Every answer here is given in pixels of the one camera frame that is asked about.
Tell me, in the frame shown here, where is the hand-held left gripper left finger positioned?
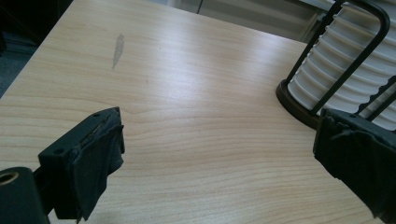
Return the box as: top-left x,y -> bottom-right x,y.
37,106 -> 126,223

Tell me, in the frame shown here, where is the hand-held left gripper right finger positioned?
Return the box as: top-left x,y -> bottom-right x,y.
312,107 -> 396,224

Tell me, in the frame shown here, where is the black wire cup holder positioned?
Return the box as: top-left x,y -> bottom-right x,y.
275,0 -> 396,130

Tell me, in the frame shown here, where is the short stack of white cups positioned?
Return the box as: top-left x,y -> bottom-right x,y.
287,0 -> 396,132

